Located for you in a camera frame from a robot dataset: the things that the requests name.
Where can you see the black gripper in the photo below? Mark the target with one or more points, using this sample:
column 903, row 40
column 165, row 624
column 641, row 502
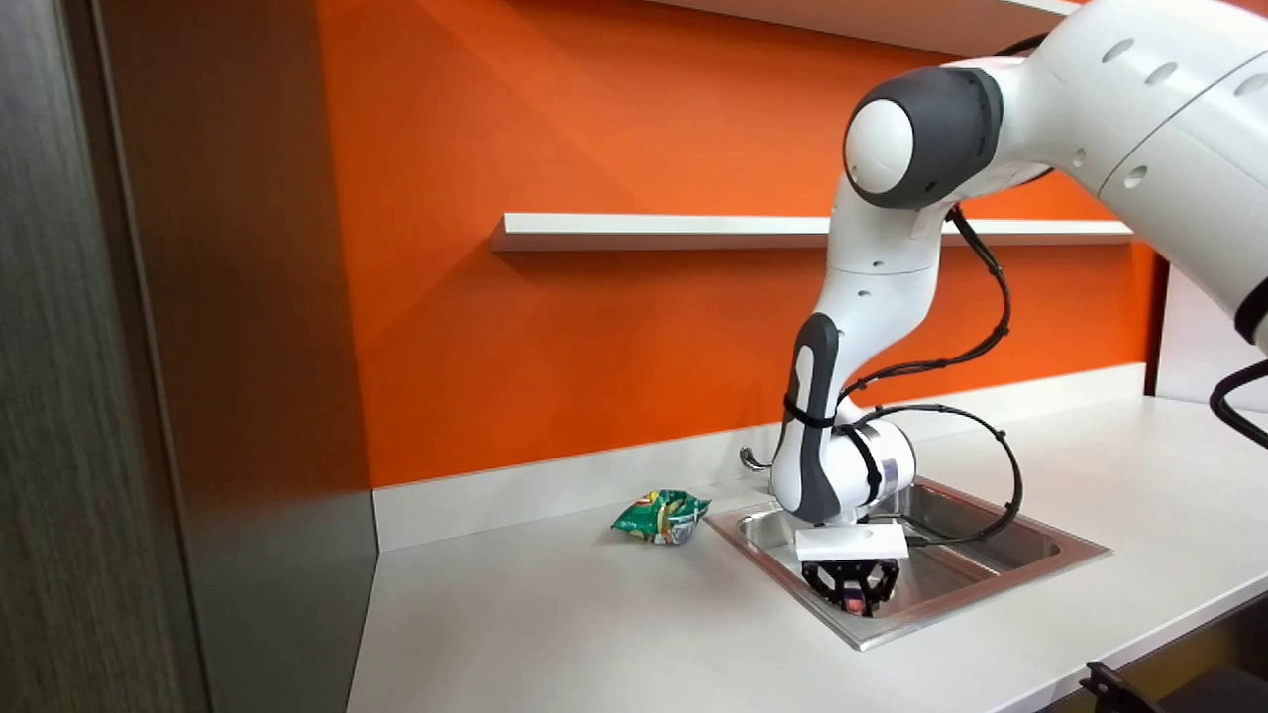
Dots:
column 854, row 578

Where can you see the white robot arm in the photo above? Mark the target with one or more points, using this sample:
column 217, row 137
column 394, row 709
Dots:
column 898, row 264

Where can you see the stainless steel sink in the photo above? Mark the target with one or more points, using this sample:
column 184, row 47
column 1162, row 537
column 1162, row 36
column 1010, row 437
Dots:
column 986, row 547

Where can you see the green snack packet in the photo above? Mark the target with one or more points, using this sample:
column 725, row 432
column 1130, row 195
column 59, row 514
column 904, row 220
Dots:
column 659, row 517

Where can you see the dark cabinet side panel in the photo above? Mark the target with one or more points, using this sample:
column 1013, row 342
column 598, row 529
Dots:
column 159, row 356

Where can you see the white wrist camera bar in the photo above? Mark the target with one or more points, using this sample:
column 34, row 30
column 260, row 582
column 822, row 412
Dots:
column 854, row 541

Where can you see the white wall shelf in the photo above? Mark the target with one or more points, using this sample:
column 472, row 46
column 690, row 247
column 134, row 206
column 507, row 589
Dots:
column 659, row 232

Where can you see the high wall shelf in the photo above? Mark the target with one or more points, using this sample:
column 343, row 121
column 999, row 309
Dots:
column 898, row 22

